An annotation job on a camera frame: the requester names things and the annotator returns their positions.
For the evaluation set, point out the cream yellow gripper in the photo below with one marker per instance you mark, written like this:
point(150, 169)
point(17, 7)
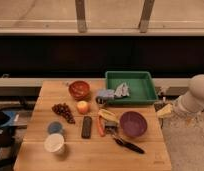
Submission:
point(166, 111)

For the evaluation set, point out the black rectangular eraser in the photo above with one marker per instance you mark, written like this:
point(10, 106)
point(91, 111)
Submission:
point(86, 127)

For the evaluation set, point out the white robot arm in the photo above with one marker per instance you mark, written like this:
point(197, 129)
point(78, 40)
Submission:
point(188, 104)

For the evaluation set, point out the green plastic tray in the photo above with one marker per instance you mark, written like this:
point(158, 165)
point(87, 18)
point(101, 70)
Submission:
point(141, 87)

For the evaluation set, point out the crumpled grey white cloth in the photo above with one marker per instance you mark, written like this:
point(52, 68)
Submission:
point(122, 91)

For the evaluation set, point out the small grey block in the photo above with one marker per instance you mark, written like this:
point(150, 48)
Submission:
point(110, 126)

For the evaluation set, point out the yellow banana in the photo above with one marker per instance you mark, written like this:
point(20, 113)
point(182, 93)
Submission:
point(108, 115)

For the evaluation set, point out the orange carrot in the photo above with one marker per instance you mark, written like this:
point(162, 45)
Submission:
point(100, 127)

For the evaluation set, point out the yellow red apple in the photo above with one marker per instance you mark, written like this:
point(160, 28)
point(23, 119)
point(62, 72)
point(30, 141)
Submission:
point(83, 107)

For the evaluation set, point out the red brown bowl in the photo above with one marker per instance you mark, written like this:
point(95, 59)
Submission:
point(79, 89)

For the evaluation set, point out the bunch of dark grapes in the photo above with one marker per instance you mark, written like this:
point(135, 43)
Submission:
point(64, 111)

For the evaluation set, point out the white cup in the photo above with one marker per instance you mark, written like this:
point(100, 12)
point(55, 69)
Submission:
point(55, 144)

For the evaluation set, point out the dark chair with blue object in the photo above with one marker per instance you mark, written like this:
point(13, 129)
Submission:
point(6, 138)

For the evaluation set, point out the black handled knife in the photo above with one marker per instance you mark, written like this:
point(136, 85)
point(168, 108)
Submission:
point(128, 145)

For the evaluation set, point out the right window frame post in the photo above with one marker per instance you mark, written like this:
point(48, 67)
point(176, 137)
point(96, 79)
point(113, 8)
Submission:
point(145, 15)

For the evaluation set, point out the window frame post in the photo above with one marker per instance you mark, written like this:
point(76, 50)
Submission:
point(145, 15)
point(80, 14)

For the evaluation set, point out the left window frame post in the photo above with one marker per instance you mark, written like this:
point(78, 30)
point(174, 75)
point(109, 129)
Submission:
point(80, 14)

